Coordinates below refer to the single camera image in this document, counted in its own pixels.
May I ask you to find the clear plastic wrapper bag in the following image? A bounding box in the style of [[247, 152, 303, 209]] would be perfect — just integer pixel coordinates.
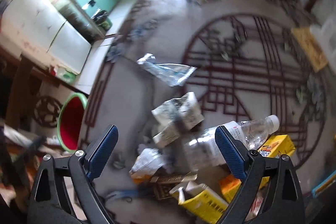
[[137, 53, 197, 87]]

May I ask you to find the black green kitchen bin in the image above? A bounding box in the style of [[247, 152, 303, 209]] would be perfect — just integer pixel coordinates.
[[91, 10, 112, 31]]

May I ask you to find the yellow orange box right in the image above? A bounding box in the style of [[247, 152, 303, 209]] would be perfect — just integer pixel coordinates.
[[219, 135, 295, 203]]

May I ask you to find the yellow carton box front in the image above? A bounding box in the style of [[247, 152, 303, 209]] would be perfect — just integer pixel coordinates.
[[169, 181, 228, 223]]

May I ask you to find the red bucket with green rim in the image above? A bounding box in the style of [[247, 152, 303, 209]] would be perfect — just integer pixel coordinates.
[[57, 93, 88, 153]]

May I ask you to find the clear plastic water bottle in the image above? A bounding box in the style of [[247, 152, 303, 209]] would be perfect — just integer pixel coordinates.
[[183, 115, 280, 171]]

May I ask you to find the white orange crumpled packet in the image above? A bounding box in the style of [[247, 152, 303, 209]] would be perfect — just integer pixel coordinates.
[[129, 148, 166, 184]]

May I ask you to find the brown patterned flat box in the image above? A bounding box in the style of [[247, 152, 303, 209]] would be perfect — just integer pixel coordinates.
[[149, 172, 198, 200]]

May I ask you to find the wooden chair left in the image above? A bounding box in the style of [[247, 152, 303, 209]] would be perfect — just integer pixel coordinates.
[[5, 55, 62, 130]]

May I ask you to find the yellow patterned mat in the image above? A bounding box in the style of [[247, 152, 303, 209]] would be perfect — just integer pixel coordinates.
[[291, 27, 328, 72]]

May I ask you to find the white refrigerator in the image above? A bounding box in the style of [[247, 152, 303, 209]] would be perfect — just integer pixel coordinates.
[[1, 0, 91, 75]]

